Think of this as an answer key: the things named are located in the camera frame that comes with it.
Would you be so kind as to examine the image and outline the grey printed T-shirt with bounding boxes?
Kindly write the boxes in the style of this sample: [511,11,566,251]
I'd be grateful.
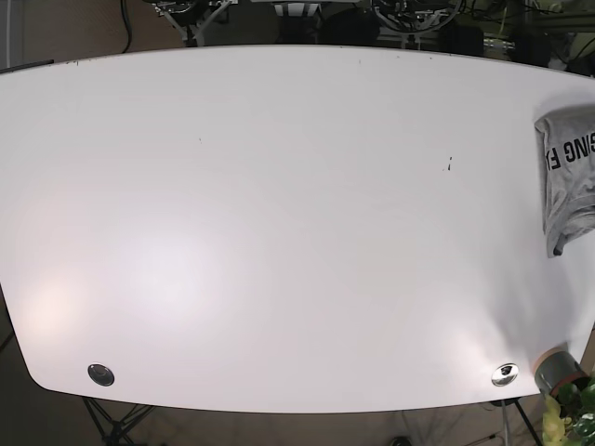
[534,104,594,258]

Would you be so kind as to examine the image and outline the left metal table grommet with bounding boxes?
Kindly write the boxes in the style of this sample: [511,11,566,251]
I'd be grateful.
[87,363,115,387]

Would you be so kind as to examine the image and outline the metal table grommet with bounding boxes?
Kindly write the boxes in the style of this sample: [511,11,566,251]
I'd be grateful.
[87,363,115,387]
[491,363,519,387]

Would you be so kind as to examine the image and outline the right metal table grommet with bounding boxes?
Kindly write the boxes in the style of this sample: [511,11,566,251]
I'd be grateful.
[491,363,519,387]

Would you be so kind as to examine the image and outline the grey plant pot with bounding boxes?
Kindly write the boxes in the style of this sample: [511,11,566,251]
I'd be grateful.
[533,348,590,399]

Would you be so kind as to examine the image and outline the green potted plant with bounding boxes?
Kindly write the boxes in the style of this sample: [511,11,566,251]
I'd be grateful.
[542,377,594,446]

